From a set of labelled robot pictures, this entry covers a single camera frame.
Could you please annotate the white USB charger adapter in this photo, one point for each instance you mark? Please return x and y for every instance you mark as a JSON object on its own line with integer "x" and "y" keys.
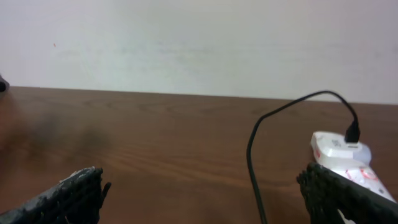
{"x": 333, "y": 152}

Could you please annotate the white power strip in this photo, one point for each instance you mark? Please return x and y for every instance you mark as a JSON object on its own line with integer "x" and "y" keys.
{"x": 367, "y": 178}

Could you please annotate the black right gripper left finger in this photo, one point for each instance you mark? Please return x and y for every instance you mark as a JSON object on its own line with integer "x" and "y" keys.
{"x": 76, "y": 199}

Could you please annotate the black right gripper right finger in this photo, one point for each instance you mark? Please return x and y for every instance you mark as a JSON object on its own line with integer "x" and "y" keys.
{"x": 330, "y": 199}

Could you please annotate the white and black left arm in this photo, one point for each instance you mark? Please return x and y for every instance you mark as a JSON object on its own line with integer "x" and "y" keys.
{"x": 4, "y": 85}

